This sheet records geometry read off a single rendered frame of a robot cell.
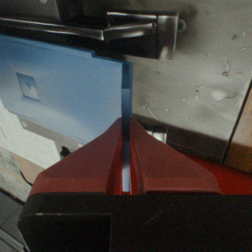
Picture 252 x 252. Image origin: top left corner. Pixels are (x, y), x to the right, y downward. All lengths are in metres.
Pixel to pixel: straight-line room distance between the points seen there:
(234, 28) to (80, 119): 0.14
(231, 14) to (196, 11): 0.03
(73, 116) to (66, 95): 0.02
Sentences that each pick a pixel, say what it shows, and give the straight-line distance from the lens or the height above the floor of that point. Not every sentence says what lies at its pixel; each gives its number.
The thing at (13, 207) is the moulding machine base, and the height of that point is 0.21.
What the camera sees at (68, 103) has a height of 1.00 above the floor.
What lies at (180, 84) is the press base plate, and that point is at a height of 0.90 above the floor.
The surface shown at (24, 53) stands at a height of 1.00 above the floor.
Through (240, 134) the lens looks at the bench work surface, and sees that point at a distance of 0.25.
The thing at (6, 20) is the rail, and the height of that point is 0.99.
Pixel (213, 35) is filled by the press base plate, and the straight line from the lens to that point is 0.20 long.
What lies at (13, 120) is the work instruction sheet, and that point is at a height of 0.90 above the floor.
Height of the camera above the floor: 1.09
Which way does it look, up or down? 41 degrees down
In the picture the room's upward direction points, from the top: 141 degrees counter-clockwise
